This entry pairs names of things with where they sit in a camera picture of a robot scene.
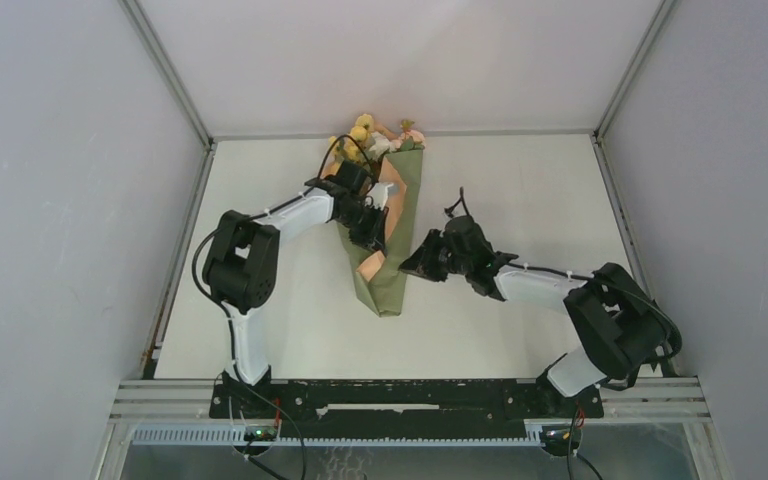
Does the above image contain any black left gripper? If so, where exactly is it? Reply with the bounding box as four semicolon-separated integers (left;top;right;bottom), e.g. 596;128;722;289
335;203;389;258

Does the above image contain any aluminium front frame rail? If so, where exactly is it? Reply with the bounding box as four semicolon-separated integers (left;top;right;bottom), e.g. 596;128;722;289
110;377;711;423

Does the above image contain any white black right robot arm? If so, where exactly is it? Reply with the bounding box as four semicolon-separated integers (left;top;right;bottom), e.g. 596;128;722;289
399;215;683;416

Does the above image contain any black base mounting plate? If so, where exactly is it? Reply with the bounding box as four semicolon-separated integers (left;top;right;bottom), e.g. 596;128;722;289
209;374;604;441

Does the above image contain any orange wrapping paper sheet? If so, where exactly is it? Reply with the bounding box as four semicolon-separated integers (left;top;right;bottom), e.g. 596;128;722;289
336;149;424;318

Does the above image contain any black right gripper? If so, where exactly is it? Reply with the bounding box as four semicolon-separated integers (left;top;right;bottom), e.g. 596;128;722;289
399;228;472;282

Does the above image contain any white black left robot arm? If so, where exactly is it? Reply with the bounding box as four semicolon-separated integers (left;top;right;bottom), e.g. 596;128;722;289
191;163;401;417

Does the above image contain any yellow fake flower bunch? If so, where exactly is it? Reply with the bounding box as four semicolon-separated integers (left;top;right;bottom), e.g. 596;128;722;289
327;114;375;165

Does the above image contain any white cable duct strip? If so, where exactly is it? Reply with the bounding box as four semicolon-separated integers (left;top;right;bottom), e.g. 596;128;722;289
130;425;558;447

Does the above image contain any peach white fake flower bunch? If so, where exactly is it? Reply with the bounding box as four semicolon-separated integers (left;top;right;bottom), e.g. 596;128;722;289
367;119;426;159

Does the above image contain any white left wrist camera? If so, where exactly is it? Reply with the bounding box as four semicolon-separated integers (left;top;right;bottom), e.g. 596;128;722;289
365;182;400;210

